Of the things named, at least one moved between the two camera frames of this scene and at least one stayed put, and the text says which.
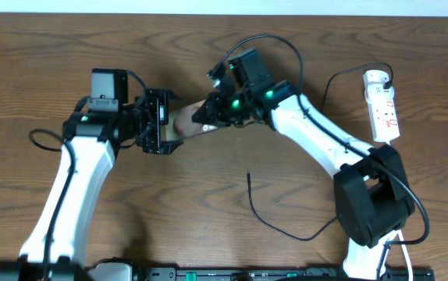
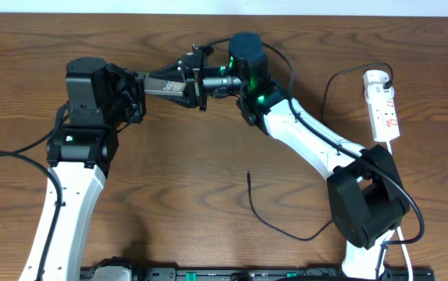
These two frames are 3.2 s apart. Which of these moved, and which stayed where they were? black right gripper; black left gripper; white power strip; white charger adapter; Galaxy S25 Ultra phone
Moved: black right gripper; black left gripper; Galaxy S25 Ultra phone
Stayed: white charger adapter; white power strip
